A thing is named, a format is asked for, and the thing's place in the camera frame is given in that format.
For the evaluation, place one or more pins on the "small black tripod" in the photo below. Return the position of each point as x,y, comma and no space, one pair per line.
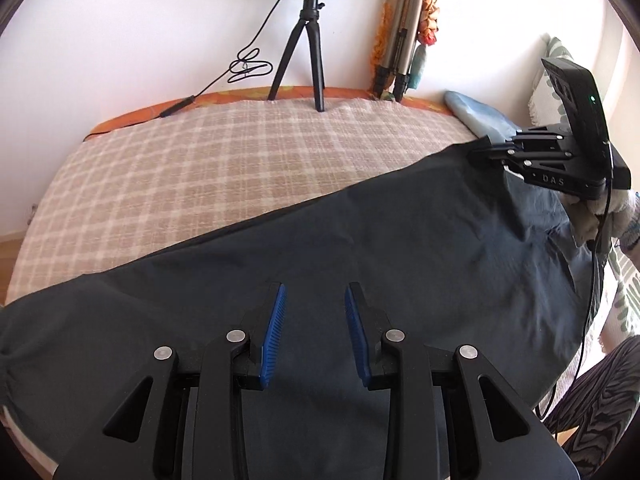
313,50

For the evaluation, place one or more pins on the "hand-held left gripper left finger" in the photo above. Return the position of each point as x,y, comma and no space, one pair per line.
272,340

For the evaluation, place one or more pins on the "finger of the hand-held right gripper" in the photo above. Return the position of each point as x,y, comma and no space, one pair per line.
540,140
530,162

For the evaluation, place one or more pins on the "person's right hand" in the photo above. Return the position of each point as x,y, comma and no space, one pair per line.
585,220

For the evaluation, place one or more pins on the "folded blue jeans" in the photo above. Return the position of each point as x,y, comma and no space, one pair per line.
475,110

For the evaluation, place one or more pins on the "folded silver tripod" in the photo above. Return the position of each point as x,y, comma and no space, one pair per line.
400,25

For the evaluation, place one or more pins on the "orange fringed cloth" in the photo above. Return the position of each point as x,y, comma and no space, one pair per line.
382,25

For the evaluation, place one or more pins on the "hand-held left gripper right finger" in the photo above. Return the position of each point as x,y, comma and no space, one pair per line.
356,340

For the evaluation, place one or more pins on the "person's patterned grey leg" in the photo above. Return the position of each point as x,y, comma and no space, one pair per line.
600,410

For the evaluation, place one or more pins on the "black pants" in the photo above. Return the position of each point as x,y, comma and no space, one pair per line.
400,240

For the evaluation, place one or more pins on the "orange patterned bed sheet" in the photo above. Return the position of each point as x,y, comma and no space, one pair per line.
135,117

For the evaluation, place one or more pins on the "colourful patterned scarf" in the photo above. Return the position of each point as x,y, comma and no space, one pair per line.
430,25

